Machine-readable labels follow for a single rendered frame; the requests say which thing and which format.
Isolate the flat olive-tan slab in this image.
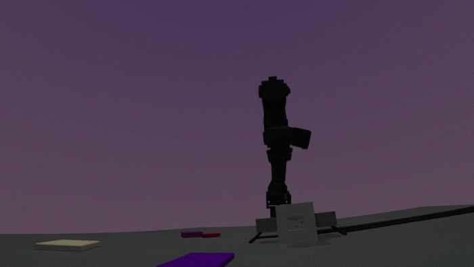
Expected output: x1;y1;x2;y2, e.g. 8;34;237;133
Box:
35;239;100;252

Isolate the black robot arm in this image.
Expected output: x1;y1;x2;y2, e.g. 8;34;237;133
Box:
259;76;311;218

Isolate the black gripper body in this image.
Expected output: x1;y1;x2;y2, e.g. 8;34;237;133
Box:
263;116;295;150

